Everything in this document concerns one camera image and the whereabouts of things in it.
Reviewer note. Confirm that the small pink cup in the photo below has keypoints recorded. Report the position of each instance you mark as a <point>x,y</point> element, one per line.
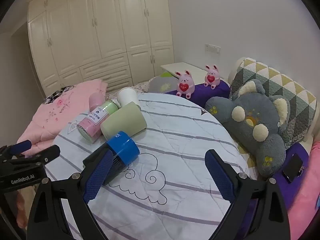
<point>96,101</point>

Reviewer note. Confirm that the pink and green labelled bottle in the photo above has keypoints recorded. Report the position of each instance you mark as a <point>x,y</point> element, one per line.
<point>93,123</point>

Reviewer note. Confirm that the purple pillow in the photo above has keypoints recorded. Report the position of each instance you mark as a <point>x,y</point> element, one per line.
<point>215,91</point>
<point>297,190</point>

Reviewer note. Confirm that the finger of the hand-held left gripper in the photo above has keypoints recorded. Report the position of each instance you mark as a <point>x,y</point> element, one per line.
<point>47,155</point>
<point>21,146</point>

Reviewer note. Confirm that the pink bunny toy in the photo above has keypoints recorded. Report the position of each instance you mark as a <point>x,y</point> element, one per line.
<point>185,82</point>
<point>212,78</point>

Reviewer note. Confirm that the pink floral blanket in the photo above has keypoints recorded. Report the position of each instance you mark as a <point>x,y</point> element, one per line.
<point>62,115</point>

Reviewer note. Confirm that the grey plush animal pillow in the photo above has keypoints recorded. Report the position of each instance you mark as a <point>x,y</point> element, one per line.
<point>252,120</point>

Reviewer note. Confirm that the dark floral cloth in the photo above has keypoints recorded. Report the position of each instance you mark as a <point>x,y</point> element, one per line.
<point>58,93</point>

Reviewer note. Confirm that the pink cloth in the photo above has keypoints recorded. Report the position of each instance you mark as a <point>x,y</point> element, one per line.
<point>305,215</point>

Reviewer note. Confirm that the white nightstand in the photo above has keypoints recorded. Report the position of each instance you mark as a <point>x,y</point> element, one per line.
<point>185,67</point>

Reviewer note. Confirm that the white wall switch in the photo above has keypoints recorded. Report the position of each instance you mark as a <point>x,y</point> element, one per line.
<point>212,48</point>

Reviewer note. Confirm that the white cup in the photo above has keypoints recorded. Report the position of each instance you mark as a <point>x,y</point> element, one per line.
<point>128,97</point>

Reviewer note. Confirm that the black phone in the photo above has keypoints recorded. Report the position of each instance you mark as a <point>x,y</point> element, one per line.
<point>293,167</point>

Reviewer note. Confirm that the blue and black cup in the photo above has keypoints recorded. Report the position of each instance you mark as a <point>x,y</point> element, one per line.
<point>123,147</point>

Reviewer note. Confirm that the triangle patterned quilted pillow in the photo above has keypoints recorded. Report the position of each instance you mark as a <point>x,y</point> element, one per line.
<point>287,85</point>

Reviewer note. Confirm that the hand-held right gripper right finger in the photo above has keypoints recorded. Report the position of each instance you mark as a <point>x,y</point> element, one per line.
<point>221,177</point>

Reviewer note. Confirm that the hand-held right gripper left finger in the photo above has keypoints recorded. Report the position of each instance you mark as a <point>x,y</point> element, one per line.
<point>97,177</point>

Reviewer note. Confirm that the green cup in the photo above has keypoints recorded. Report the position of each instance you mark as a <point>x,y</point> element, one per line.
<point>123,123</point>

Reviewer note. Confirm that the floral bed sheet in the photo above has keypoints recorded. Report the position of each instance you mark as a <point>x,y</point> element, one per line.
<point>140,88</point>

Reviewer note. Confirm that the grey and green cushion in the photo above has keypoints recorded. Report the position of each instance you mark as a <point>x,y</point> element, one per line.
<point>160,83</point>

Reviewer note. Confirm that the cream wardrobe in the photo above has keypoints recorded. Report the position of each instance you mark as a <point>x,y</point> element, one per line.
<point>95,30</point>

